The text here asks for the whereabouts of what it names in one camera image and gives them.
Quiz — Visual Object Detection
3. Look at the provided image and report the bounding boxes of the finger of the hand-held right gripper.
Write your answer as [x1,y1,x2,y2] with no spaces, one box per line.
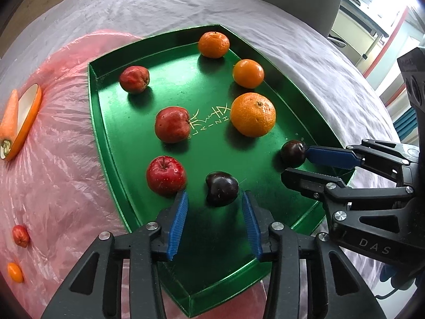
[305,139,420,187]
[281,167,418,237]

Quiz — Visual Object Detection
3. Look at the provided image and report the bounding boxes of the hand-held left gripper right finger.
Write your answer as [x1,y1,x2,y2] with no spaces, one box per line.
[241,191,387,319]

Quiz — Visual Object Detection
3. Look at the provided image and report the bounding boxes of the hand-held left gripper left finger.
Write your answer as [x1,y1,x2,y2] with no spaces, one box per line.
[40,191,189,319]

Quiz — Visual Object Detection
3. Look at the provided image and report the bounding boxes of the dark plum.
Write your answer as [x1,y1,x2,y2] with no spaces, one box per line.
[280,140,307,168]
[205,171,240,207]

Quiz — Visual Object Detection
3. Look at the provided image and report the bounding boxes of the green metal tray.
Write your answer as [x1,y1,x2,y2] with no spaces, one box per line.
[87,24,357,318]

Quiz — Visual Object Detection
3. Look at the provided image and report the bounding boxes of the red apple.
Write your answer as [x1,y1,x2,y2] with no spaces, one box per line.
[119,66,151,94]
[146,156,187,197]
[154,106,191,144]

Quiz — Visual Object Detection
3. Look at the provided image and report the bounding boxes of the large orange mandarin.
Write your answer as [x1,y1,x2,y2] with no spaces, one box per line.
[230,92,277,137]

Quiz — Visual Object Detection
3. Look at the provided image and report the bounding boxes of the lilac bedsheet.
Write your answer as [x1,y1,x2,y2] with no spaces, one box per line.
[0,0,399,319]

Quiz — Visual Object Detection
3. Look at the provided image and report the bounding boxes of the small red fruit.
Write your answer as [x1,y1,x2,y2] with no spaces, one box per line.
[12,224,30,248]

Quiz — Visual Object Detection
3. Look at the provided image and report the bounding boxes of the grey office chair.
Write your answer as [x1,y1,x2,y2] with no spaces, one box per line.
[241,0,349,49]

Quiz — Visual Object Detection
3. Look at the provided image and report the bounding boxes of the small orange kumquat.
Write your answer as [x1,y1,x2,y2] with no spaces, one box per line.
[7,262,25,284]

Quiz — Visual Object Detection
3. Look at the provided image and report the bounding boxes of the orange rimmed white plate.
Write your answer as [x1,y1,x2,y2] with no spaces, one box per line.
[0,84,43,161]

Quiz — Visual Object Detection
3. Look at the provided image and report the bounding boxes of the carrot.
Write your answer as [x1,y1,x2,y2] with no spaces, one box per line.
[0,89,19,150]

